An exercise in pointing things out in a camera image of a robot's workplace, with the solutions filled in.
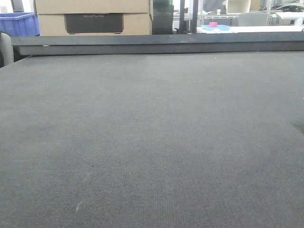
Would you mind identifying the black vertical post right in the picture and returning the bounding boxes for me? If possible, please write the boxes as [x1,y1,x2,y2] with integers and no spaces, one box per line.
[190,0,199,34]

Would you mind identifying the white background table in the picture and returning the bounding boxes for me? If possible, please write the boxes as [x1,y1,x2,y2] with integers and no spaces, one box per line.
[197,26,304,34]

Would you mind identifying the black conveyor side rail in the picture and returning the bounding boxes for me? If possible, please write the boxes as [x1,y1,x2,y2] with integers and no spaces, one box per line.
[11,31,304,56]

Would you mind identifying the grey office chair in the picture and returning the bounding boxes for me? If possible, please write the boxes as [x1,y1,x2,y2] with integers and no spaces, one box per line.
[238,12,267,27]

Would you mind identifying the pink tape roll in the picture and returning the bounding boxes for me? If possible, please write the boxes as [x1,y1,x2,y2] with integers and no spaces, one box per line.
[209,22,218,28]

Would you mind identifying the black conveyor belt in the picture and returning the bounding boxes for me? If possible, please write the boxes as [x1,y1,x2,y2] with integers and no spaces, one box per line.
[0,52,304,228]

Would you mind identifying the black vertical post left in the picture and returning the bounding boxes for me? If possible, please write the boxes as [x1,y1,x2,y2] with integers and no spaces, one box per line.
[178,0,188,34]

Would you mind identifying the lower EcoFlow cardboard box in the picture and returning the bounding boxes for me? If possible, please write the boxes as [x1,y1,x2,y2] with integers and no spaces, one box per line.
[38,13,152,36]

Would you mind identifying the upper cardboard box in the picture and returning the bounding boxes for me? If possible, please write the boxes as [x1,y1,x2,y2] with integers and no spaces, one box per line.
[36,0,153,14]

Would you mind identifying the black cabinet panel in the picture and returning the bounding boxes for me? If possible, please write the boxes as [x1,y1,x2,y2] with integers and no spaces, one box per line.
[152,0,174,35]

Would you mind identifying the black vertical post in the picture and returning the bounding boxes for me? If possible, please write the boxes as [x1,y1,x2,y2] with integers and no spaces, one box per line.
[178,0,188,34]
[190,0,199,34]

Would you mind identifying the blue plastic crate background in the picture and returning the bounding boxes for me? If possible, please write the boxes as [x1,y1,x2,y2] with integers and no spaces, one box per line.
[0,12,40,37]

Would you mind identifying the blue tray on table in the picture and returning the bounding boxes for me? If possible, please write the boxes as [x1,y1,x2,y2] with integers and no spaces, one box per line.
[201,24,230,31]

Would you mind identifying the grey chair back left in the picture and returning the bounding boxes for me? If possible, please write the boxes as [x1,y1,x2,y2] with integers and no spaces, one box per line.
[0,31,14,67]

